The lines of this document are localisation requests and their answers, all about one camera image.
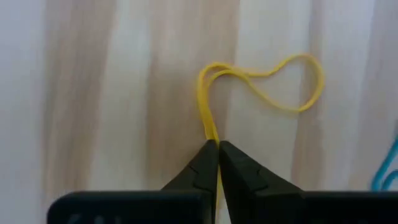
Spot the yellow rubber band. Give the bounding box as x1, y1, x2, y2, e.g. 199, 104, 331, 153
196, 52, 325, 215

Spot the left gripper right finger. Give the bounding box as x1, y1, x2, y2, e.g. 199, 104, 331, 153
219, 140, 307, 224

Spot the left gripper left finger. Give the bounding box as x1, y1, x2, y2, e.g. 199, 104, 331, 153
160, 139, 220, 192

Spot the blue rubber band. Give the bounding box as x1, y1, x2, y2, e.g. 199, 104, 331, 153
371, 135, 398, 191

